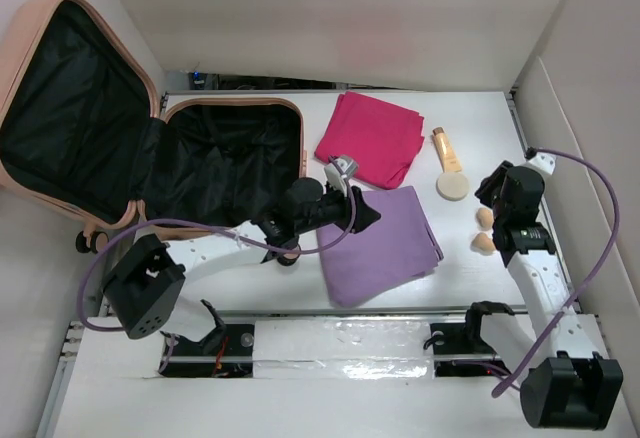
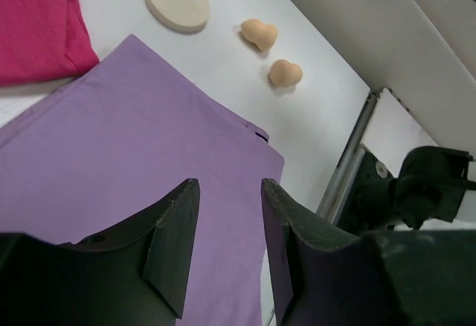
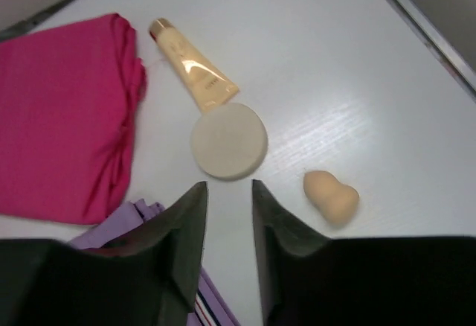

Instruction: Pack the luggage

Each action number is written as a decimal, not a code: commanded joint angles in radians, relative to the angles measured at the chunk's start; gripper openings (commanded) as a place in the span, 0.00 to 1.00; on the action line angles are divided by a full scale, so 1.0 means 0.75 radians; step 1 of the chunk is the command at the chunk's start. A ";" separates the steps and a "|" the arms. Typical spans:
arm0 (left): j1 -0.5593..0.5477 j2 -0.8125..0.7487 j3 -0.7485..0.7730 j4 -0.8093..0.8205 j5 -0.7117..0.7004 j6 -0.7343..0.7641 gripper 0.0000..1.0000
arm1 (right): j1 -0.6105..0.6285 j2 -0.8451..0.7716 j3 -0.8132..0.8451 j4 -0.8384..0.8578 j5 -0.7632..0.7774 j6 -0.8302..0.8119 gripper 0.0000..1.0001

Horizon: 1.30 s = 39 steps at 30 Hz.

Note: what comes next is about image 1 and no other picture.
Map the magenta cloth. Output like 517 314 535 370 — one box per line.
314 92 424 190

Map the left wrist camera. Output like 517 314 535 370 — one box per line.
324 155 359 196

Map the beige makeup sponge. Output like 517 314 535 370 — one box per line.
476 208 494 228
471 232 496 255

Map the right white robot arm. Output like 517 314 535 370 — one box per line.
461 149 624 430

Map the pink suitcase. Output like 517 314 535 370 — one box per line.
1 0 306 252

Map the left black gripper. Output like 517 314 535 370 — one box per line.
295 178 378 236

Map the purple cloth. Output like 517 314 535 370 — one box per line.
319 186 444 308

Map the round cream powder puff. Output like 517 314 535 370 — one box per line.
436 172 470 201

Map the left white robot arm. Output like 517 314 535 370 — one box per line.
101 178 381 356

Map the aluminium frame rail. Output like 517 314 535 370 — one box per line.
99 302 531 317

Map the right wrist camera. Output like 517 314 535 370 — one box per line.
523 147 555 179

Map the beige cosmetic tube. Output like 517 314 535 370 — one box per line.
432 127 462 172

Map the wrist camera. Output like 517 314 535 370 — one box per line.
523 147 555 179
324 155 359 196

